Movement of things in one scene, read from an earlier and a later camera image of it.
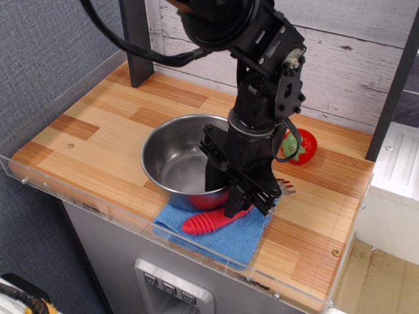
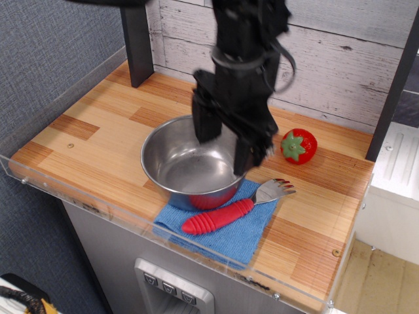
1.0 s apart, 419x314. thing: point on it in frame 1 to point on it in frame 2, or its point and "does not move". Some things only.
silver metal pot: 174,161 does not move
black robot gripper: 239,166 to 239,88
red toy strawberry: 308,146 does not move
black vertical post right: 398,87 does not move
